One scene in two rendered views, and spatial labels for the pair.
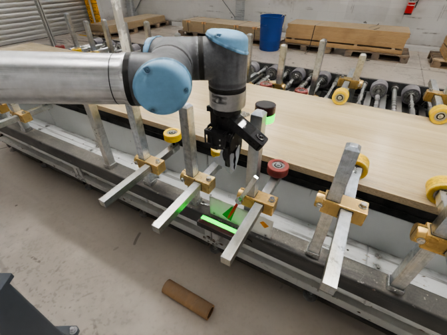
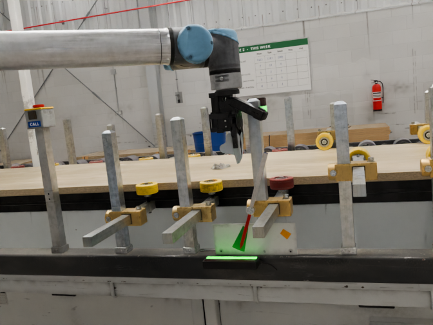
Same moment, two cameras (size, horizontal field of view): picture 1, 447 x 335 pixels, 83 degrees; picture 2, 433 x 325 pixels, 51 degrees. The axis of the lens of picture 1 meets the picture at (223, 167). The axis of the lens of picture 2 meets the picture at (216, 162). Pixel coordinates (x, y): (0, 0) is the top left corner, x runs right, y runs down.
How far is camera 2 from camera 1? 0.81 m
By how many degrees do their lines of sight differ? 32
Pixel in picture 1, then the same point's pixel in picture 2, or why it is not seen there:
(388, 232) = (421, 226)
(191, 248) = not seen: outside the picture
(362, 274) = (408, 253)
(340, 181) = (341, 138)
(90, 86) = (147, 42)
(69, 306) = not seen: outside the picture
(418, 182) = not seen: hidden behind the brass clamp
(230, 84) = (230, 62)
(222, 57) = (221, 42)
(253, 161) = (258, 151)
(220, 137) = (225, 117)
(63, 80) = (130, 40)
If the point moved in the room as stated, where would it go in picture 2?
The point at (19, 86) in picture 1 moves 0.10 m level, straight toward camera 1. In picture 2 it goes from (99, 45) to (129, 38)
